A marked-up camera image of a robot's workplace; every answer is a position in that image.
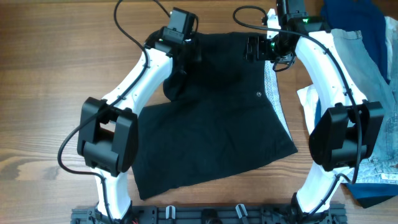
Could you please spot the black shorts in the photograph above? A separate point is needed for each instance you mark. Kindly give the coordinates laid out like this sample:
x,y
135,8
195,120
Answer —
x,y
218,121

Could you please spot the left white rail clip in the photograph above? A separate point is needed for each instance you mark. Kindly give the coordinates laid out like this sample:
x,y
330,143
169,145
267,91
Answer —
x,y
170,212

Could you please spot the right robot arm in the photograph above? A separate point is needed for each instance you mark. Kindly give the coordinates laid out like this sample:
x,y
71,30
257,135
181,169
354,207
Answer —
x,y
349,124

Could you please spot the light blue denim jeans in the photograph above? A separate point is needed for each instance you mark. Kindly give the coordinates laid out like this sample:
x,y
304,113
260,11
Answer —
x,y
381,166

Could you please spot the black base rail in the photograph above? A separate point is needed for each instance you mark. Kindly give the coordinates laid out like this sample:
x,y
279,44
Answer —
x,y
270,213

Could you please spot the white rail clip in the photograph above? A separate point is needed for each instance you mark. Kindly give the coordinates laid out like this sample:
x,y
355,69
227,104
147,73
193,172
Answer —
x,y
242,213
170,212

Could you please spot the right white rail clip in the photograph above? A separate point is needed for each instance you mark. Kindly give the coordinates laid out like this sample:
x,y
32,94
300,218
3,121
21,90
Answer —
x,y
242,213

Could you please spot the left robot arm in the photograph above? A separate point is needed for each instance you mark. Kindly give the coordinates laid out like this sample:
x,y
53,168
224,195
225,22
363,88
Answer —
x,y
108,138

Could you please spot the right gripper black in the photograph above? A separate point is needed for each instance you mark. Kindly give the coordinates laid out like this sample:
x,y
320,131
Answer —
x,y
254,48

